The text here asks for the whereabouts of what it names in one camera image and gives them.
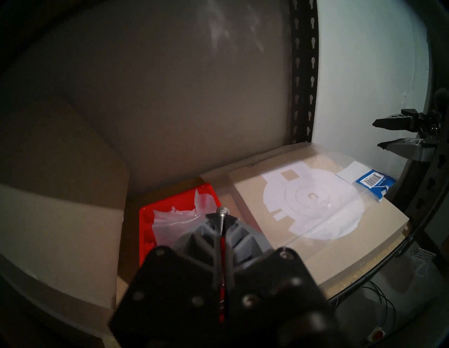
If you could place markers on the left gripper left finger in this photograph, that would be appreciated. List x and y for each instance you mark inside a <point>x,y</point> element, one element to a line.
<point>175,291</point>

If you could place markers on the open brown cardboard box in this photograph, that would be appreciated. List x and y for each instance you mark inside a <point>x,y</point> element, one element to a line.
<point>63,228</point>

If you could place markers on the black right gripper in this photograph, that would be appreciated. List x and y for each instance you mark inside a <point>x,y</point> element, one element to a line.
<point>438,119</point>

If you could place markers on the red plastic bin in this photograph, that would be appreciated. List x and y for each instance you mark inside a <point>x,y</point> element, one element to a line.
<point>145,228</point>

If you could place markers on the clear plastic bag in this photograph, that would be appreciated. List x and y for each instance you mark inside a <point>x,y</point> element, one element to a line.
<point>172,224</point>

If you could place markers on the grey metal rack shelf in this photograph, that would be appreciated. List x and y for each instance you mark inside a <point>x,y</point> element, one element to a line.
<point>305,70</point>

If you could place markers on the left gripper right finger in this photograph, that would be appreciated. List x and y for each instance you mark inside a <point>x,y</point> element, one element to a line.
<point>273,291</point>

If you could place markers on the flat beige wrapped box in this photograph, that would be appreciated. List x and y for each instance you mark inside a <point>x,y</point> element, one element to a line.
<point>368,228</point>

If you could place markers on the silver socket head bolt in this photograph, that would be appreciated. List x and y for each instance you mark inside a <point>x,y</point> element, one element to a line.
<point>222,211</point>

